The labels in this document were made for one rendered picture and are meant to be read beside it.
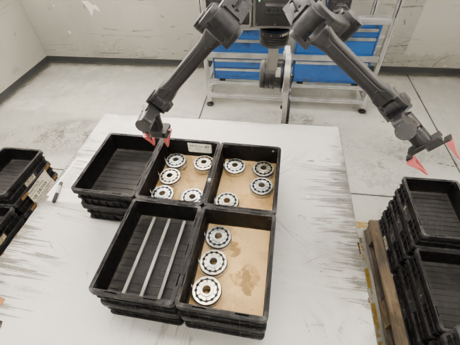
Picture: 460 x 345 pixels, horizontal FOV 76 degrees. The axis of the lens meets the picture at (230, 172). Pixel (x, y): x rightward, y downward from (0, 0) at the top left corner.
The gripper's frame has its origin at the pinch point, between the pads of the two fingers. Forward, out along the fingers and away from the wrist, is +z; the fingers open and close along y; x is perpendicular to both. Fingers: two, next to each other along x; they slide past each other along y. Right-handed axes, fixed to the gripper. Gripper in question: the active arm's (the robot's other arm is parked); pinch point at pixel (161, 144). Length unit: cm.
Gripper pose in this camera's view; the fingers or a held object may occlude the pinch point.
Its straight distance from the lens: 130.2
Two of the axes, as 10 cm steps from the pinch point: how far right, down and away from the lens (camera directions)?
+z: 0.4, 6.8, 7.3
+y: 9.8, 1.0, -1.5
